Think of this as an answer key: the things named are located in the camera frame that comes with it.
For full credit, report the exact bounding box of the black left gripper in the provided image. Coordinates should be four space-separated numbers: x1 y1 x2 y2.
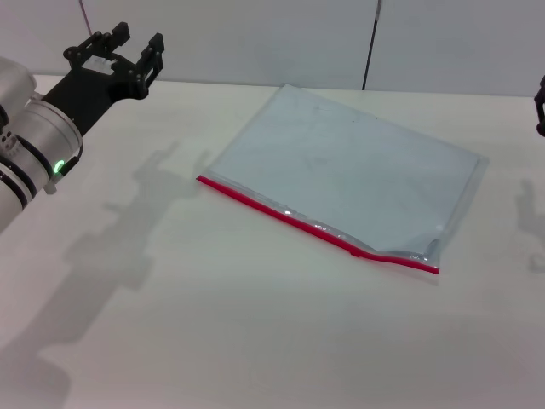
42 22 166 138

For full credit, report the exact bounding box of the clear document bag red zip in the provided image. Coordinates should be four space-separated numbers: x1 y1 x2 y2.
195 83 491 276

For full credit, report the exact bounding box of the thin black pole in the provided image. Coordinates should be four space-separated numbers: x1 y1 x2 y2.
361 0 384 91

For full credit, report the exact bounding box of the thin dark red cord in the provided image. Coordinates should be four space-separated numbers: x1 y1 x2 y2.
77 0 93 37

